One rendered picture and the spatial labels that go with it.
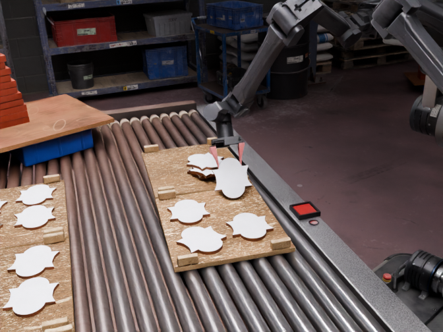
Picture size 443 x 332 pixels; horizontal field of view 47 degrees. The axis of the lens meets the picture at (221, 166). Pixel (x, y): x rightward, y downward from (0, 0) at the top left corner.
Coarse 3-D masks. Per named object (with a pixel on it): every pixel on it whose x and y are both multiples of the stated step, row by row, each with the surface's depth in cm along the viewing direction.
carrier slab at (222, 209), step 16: (208, 192) 177; (256, 192) 176; (160, 208) 168; (208, 208) 167; (224, 208) 167; (240, 208) 167; (256, 208) 166; (176, 224) 159; (208, 224) 159; (224, 224) 158; (272, 224) 157; (176, 240) 151; (224, 240) 150; (240, 240) 150; (176, 256) 144; (208, 256) 143; (224, 256) 143; (240, 256) 143; (256, 256) 144; (176, 272) 139
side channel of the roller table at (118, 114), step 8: (160, 104) 264; (168, 104) 263; (176, 104) 263; (184, 104) 263; (192, 104) 264; (104, 112) 255; (112, 112) 255; (120, 112) 254; (128, 112) 255; (136, 112) 257; (144, 112) 258; (152, 112) 259; (160, 112) 260; (168, 112) 262; (176, 112) 263; (120, 120) 256; (128, 120) 257
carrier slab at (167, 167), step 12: (204, 144) 217; (144, 156) 208; (156, 156) 207; (168, 156) 207; (180, 156) 206; (228, 156) 205; (156, 168) 197; (168, 168) 197; (180, 168) 196; (156, 180) 187; (168, 180) 187; (180, 180) 186; (192, 180) 186; (204, 180) 186; (156, 192) 179; (180, 192) 178; (192, 192) 179
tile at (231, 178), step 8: (224, 160) 177; (232, 160) 177; (224, 168) 176; (232, 168) 176; (240, 168) 176; (216, 176) 174; (224, 176) 174; (232, 176) 174; (240, 176) 174; (216, 184) 173; (224, 184) 173; (232, 184) 173; (240, 184) 173; (248, 184) 173; (224, 192) 172; (232, 192) 172; (240, 192) 172
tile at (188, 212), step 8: (184, 200) 170; (192, 200) 170; (168, 208) 166; (176, 208) 166; (184, 208) 166; (192, 208) 165; (200, 208) 165; (176, 216) 161; (184, 216) 161; (192, 216) 161; (200, 216) 161; (208, 216) 163; (184, 224) 158; (192, 224) 158
